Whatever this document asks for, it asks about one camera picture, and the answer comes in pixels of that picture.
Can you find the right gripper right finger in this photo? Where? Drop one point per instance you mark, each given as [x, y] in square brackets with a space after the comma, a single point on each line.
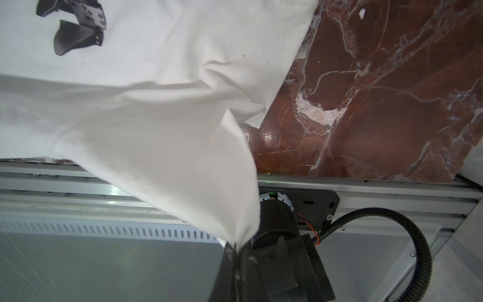
[250, 287]

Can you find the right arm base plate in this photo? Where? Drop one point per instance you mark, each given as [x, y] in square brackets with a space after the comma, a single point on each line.
[318, 206]

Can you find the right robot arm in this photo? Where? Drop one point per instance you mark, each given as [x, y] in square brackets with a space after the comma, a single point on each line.
[277, 264]

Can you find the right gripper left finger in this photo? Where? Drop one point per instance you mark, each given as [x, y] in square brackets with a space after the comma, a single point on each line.
[224, 288]

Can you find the aluminium mounting rail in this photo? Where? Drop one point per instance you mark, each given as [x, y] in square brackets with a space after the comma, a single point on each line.
[56, 199]

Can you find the white garment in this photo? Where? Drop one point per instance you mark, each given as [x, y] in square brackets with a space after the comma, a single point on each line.
[156, 110]

